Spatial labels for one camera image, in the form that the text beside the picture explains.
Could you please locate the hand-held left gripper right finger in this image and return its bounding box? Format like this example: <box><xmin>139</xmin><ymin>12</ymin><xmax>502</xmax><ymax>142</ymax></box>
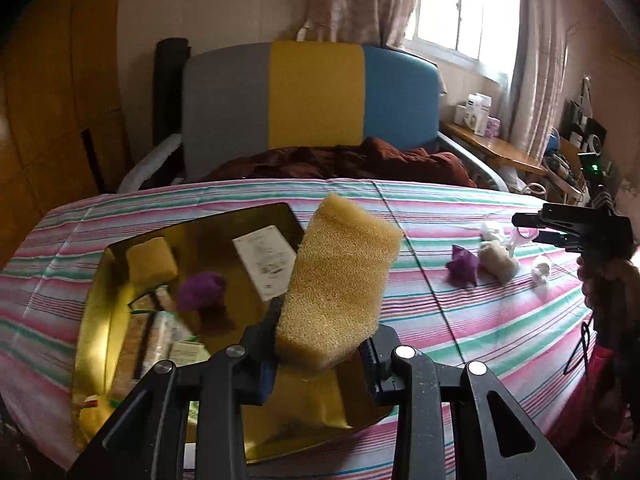
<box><xmin>357</xmin><ymin>337</ymin><xmax>576</xmax><ymax>480</ymax></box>

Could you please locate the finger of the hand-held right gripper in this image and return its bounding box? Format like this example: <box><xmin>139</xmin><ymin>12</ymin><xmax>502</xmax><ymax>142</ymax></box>
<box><xmin>511</xmin><ymin>202</ymin><xmax>621</xmax><ymax>233</ymax></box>
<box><xmin>536</xmin><ymin>232</ymin><xmax>583</xmax><ymax>253</ymax></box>

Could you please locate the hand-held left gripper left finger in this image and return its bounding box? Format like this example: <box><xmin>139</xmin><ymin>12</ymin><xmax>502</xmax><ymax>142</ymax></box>
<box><xmin>67</xmin><ymin>297</ymin><xmax>283</xmax><ymax>480</ymax></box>

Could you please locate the large yellow sponge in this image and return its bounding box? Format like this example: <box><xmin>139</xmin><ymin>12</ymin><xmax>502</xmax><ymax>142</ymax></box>
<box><xmin>275</xmin><ymin>192</ymin><xmax>405</xmax><ymax>372</ymax></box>

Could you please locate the gold metal tray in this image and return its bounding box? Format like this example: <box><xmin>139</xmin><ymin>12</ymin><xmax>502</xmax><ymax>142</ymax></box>
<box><xmin>72</xmin><ymin>202</ymin><xmax>396</xmax><ymax>466</ymax></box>

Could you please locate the small yellow sponge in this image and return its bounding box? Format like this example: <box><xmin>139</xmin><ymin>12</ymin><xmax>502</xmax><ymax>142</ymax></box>
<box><xmin>125</xmin><ymin>237</ymin><xmax>180</xmax><ymax>288</ymax></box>

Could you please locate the person's right hand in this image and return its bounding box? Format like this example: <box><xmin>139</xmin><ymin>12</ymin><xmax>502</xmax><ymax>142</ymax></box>
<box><xmin>577</xmin><ymin>255</ymin><xmax>640</xmax><ymax>311</ymax></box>

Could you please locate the beige mesh pouch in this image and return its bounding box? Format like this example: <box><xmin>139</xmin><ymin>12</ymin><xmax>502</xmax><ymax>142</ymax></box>
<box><xmin>479</xmin><ymin>240</ymin><xmax>517</xmax><ymax>281</ymax></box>

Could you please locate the pale green packet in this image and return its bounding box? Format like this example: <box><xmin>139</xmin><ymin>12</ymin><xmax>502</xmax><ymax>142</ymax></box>
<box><xmin>170</xmin><ymin>339</ymin><xmax>212</xmax><ymax>367</ymax></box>

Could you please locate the wooden side shelf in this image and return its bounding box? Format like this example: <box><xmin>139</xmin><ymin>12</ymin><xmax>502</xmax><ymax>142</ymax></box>
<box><xmin>440</xmin><ymin>120</ymin><xmax>548</xmax><ymax>176</ymax></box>

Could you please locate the purple mesh pouch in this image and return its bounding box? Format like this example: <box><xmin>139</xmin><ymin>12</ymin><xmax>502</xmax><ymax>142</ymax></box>
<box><xmin>446</xmin><ymin>244</ymin><xmax>480</xmax><ymax>288</ymax></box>

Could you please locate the striped bed sheet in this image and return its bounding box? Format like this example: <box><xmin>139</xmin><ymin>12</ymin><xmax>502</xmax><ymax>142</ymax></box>
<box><xmin>0</xmin><ymin>177</ymin><xmax>608</xmax><ymax>468</ymax></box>

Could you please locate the white printed card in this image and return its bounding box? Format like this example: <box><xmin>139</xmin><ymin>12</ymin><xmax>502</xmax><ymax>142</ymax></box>
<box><xmin>232</xmin><ymin>226</ymin><xmax>298</xmax><ymax>303</ymax></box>

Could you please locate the beige packet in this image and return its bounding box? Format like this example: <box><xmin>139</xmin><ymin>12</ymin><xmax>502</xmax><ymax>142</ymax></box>
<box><xmin>127</xmin><ymin>295</ymin><xmax>196</xmax><ymax>383</ymax></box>

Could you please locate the red cloth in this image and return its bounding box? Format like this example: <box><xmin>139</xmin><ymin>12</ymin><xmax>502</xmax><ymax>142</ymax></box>
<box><xmin>587</xmin><ymin>340</ymin><xmax>633</xmax><ymax>441</ymax></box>

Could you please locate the white box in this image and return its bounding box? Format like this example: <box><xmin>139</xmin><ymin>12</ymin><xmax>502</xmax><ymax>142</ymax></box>
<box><xmin>455</xmin><ymin>92</ymin><xmax>493</xmax><ymax>136</ymax></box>

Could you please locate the patterned curtain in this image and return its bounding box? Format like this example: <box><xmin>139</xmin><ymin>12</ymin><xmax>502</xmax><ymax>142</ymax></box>
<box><xmin>500</xmin><ymin>0</ymin><xmax>571</xmax><ymax>161</ymax></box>
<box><xmin>297</xmin><ymin>0</ymin><xmax>426</xmax><ymax>48</ymax></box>

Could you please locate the brown blanket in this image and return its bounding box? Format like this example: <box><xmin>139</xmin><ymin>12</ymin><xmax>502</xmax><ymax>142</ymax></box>
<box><xmin>205</xmin><ymin>136</ymin><xmax>478</xmax><ymax>188</ymax></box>

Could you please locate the window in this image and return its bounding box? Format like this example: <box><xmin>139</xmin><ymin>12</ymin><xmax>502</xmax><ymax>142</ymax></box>
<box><xmin>402</xmin><ymin>0</ymin><xmax>523</xmax><ymax>68</ymax></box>

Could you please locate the grey yellow blue headboard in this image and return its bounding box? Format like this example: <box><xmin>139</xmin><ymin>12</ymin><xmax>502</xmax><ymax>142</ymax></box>
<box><xmin>181</xmin><ymin>40</ymin><xmax>443</xmax><ymax>181</ymax></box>

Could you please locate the wooden wardrobe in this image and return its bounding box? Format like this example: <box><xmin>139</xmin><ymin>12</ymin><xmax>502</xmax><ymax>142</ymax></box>
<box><xmin>0</xmin><ymin>0</ymin><xmax>133</xmax><ymax>256</ymax></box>

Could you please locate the grey bed side rail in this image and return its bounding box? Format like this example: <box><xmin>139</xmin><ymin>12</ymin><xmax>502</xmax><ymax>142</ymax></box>
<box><xmin>117</xmin><ymin>135</ymin><xmax>182</xmax><ymax>193</ymax></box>
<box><xmin>439</xmin><ymin>132</ymin><xmax>508</xmax><ymax>192</ymax></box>

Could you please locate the black wire hanger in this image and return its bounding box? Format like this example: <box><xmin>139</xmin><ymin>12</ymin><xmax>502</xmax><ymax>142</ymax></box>
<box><xmin>564</xmin><ymin>320</ymin><xmax>597</xmax><ymax>377</ymax></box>

